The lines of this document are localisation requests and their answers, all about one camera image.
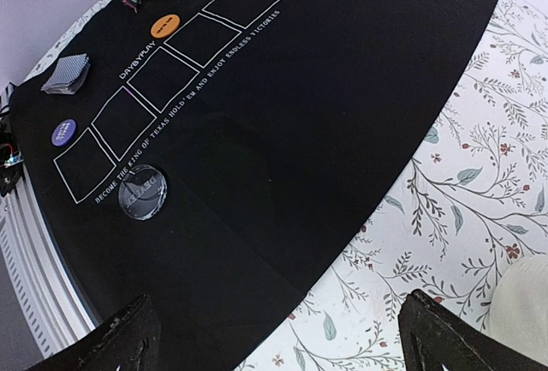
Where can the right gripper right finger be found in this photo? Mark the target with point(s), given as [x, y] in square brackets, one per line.
[433, 338]

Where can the floral white tablecloth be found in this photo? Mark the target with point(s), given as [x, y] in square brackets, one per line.
[470, 202]

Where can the orange big blind button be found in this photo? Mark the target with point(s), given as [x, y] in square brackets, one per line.
[165, 26]

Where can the black poker mat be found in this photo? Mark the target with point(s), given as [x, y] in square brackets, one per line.
[279, 126]

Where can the aluminium front rail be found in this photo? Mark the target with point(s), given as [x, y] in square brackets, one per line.
[41, 306]

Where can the purple small blind button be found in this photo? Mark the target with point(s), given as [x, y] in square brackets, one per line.
[64, 133]

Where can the cream white cup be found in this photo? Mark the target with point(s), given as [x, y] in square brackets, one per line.
[518, 311]

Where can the blue playing card deck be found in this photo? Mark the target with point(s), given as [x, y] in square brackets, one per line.
[68, 76]

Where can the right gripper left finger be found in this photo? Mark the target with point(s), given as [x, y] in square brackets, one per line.
[128, 340]

